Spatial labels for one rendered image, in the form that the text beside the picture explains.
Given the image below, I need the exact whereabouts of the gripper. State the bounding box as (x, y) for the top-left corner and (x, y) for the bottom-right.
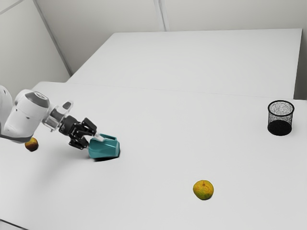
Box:
(59, 115), (106, 150)

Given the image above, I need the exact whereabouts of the teal faceted mug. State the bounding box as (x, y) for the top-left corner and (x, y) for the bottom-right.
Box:
(88, 133), (120, 160)

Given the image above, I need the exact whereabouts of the yellow-green orange fruit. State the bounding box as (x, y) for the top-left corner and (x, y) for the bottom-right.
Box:
(192, 179), (215, 201)
(24, 137), (39, 152)

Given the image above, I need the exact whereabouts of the black mesh pen holder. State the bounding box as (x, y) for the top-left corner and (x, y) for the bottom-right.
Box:
(267, 100), (295, 137)

